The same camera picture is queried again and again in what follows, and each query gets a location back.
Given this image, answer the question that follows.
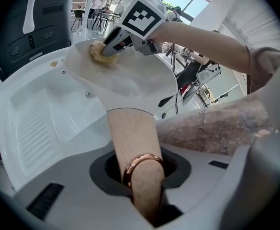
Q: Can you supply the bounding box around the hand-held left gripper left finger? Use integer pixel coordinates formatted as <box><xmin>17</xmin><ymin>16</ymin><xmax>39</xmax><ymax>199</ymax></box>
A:
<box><xmin>14</xmin><ymin>150</ymin><xmax>153</xmax><ymax>230</ymax></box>

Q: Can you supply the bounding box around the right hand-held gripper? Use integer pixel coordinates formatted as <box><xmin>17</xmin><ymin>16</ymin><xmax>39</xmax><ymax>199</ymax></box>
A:
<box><xmin>102</xmin><ymin>0</ymin><xmax>168</xmax><ymax>58</ymax></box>

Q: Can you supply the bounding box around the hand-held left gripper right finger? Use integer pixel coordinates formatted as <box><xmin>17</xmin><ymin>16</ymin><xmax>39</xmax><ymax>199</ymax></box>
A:
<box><xmin>154</xmin><ymin>129</ymin><xmax>280</xmax><ymax>230</ymax></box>

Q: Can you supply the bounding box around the yellow scrubbing sponge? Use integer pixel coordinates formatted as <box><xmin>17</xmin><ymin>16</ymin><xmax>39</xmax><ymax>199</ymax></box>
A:
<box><xmin>89</xmin><ymin>39</ymin><xmax>119</xmax><ymax>67</ymax></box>

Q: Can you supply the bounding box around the person's right forearm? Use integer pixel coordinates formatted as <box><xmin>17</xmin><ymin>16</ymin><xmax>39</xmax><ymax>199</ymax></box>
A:
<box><xmin>151</xmin><ymin>21</ymin><xmax>253</xmax><ymax>76</ymax></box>

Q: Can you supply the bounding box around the wooden table with black legs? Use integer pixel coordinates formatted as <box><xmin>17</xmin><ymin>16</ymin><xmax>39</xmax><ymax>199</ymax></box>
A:
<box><xmin>91</xmin><ymin>8</ymin><xmax>122</xmax><ymax>31</ymax></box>

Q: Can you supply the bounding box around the white stand pole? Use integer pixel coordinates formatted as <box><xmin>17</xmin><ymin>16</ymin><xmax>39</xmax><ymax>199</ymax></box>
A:
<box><xmin>72</xmin><ymin>0</ymin><xmax>95</xmax><ymax>37</ymax></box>

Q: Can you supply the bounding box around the black chair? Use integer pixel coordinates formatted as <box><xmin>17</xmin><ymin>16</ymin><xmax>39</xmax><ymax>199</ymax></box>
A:
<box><xmin>71</xmin><ymin>9</ymin><xmax>85</xmax><ymax>31</ymax></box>

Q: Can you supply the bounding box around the person's brown patterned clothing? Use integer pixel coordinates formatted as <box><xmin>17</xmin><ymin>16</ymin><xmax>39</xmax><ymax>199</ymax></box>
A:
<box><xmin>155</xmin><ymin>99</ymin><xmax>276</xmax><ymax>156</ymax></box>

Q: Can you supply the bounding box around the dark grey appliance panel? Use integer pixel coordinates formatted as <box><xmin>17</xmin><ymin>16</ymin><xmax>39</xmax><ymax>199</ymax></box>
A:
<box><xmin>0</xmin><ymin>0</ymin><xmax>75</xmax><ymax>82</ymax></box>

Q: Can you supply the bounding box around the white curved faucet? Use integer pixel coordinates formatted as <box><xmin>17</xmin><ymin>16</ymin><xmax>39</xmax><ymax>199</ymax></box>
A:
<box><xmin>22</xmin><ymin>0</ymin><xmax>42</xmax><ymax>34</ymax></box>

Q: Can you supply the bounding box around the white and black machine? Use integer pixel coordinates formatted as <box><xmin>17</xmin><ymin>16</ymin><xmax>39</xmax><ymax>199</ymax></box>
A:
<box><xmin>157</xmin><ymin>46</ymin><xmax>224</xmax><ymax>119</ymax></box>

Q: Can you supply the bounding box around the white sink with washboard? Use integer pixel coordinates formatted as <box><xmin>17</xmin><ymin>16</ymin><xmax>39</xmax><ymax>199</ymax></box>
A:
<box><xmin>0</xmin><ymin>47</ymin><xmax>112</xmax><ymax>192</ymax></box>

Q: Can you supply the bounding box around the person's grey-brown sleeve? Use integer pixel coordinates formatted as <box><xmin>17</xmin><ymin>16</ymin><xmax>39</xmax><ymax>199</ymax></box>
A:
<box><xmin>246</xmin><ymin>44</ymin><xmax>280</xmax><ymax>96</ymax></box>

